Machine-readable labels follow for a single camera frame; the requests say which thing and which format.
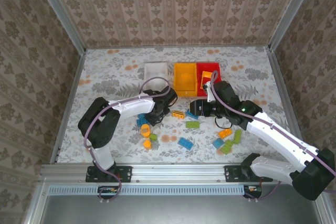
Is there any red plastic bin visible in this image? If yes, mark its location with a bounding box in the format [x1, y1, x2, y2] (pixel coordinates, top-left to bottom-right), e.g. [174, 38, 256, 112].
[196, 62, 222, 96]

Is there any yellow plastic bin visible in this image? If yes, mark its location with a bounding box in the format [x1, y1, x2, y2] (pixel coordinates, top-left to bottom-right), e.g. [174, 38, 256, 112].
[173, 62, 198, 98]

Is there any white plastic bin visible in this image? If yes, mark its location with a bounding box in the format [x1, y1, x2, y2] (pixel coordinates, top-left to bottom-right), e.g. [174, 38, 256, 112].
[144, 61, 169, 88]

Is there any floral table cover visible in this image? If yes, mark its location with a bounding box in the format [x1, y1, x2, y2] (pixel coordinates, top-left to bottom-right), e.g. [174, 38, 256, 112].
[56, 47, 296, 164]

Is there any small controller board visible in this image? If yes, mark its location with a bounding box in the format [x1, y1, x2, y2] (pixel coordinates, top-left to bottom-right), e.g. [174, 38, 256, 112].
[244, 185, 263, 198]
[98, 186, 119, 200]

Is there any grey sheet metal panel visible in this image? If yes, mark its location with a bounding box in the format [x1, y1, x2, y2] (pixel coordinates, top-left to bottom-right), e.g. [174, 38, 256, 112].
[39, 194, 325, 224]

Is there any thin black cable loop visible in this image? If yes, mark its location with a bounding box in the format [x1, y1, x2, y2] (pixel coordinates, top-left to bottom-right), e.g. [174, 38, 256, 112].
[215, 116, 233, 130]

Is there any aluminium table edge rail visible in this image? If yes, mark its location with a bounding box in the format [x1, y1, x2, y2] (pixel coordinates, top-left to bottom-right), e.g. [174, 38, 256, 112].
[50, 50, 87, 164]
[266, 47, 302, 142]

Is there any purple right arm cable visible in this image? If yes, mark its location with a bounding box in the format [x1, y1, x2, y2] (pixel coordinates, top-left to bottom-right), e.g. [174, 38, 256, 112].
[209, 70, 336, 201]

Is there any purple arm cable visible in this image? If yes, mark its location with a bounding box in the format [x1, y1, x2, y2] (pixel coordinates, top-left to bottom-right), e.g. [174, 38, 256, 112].
[83, 76, 171, 204]
[209, 70, 336, 201]

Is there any aluminium mounting rail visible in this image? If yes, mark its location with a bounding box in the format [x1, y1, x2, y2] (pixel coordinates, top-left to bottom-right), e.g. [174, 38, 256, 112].
[39, 163, 297, 183]

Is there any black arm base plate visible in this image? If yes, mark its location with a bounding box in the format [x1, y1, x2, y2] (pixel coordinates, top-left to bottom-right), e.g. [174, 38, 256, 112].
[224, 165, 274, 183]
[86, 165, 132, 183]

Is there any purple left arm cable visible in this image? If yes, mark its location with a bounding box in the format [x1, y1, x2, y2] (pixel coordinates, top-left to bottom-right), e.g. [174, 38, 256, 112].
[83, 76, 171, 204]

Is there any grey slotted cable duct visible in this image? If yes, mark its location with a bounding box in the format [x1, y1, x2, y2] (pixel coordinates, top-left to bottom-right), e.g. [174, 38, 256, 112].
[48, 185, 246, 196]

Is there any aluminium frame post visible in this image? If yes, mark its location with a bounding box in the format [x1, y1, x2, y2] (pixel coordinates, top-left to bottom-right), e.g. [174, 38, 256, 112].
[268, 0, 320, 51]
[30, 0, 87, 55]

